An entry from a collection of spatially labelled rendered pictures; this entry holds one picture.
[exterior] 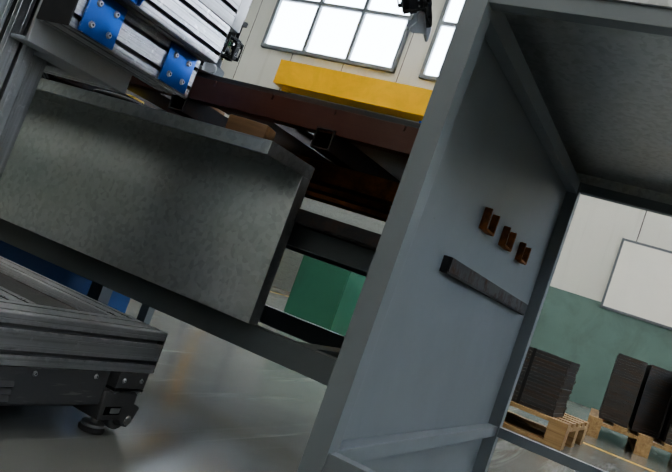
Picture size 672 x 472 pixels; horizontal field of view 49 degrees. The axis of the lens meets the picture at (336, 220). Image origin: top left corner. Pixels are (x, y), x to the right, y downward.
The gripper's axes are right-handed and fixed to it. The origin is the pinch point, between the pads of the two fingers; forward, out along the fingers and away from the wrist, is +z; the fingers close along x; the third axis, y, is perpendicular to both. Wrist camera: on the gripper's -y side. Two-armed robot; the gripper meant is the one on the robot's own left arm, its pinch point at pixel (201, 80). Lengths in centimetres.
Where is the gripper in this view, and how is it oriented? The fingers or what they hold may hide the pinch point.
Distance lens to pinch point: 216.6
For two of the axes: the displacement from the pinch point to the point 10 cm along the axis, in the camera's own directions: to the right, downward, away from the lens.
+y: 8.4, 2.7, -4.6
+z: -3.4, 9.4, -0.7
